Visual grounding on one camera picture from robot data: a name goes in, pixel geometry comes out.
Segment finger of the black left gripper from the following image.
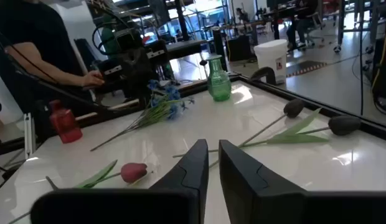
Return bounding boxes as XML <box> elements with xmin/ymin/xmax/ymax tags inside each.
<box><xmin>98</xmin><ymin>58</ymin><xmax>141</xmax><ymax>85</ymax></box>
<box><xmin>138</xmin><ymin>40</ymin><xmax>169</xmax><ymax>85</ymax></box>

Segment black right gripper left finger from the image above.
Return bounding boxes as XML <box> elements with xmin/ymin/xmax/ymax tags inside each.
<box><xmin>30</xmin><ymin>139</ymin><xmax>210</xmax><ymax>224</ymax></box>

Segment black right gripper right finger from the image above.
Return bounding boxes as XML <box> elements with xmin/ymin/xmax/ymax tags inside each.
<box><xmin>218</xmin><ymin>139</ymin><xmax>386</xmax><ymax>224</ymax></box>

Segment red artificial tulip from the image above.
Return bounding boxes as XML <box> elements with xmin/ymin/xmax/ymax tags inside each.
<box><xmin>7</xmin><ymin>159</ymin><xmax>149</xmax><ymax>224</ymax></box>

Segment blue artificial flower bunch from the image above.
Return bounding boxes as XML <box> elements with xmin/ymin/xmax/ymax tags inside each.
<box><xmin>89</xmin><ymin>79</ymin><xmax>196</xmax><ymax>152</ymax></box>

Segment green glass vase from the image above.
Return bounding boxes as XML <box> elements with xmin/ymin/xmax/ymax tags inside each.
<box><xmin>206</xmin><ymin>55</ymin><xmax>232</xmax><ymax>102</ymax></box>

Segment red glass vase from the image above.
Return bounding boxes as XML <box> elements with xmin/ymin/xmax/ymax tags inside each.
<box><xmin>49</xmin><ymin>99</ymin><xmax>84</xmax><ymax>144</ymax></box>

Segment black desk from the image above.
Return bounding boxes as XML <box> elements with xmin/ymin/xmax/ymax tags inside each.
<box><xmin>166</xmin><ymin>39</ymin><xmax>209</xmax><ymax>60</ymax></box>

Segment person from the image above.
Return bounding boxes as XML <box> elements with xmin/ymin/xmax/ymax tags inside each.
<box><xmin>285</xmin><ymin>0</ymin><xmax>321</xmax><ymax>51</ymax></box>
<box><xmin>0</xmin><ymin>0</ymin><xmax>106</xmax><ymax>116</ymax></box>

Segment black box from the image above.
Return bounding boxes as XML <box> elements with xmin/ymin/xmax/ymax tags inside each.
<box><xmin>226</xmin><ymin>34</ymin><xmax>253</xmax><ymax>62</ymax></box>

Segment white plastic bin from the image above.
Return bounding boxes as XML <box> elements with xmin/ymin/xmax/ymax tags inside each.
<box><xmin>253</xmin><ymin>39</ymin><xmax>288</xmax><ymax>85</ymax></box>

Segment black cylindrical post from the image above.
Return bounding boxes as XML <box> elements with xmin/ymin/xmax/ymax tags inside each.
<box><xmin>211</xmin><ymin>27</ymin><xmax>228</xmax><ymax>73</ymax></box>

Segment white metal bracket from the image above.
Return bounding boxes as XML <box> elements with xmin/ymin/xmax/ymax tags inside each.
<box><xmin>23</xmin><ymin>111</ymin><xmax>37</xmax><ymax>160</ymax></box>

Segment black curved handle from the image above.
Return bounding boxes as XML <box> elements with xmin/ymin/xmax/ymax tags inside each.
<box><xmin>248</xmin><ymin>66</ymin><xmax>277</xmax><ymax>86</ymax></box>

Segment thin black hanging cable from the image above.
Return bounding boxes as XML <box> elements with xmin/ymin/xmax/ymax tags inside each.
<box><xmin>358</xmin><ymin>0</ymin><xmax>365</xmax><ymax>116</ymax></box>

